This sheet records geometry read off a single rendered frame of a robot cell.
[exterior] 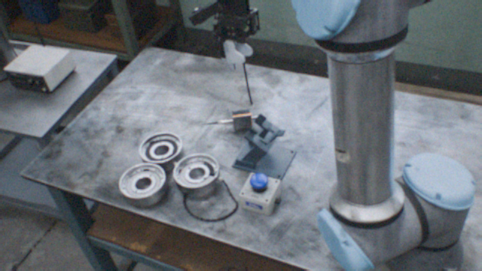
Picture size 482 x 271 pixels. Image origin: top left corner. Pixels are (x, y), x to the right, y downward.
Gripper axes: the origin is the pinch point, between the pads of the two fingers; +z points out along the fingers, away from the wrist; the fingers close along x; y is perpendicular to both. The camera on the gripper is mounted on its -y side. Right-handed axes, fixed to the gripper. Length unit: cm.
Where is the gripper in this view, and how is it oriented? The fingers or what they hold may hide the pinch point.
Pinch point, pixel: (230, 64)
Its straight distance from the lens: 118.8
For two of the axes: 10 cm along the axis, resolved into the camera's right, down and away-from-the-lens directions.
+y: 8.6, 2.3, -4.5
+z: 1.1, 7.8, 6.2
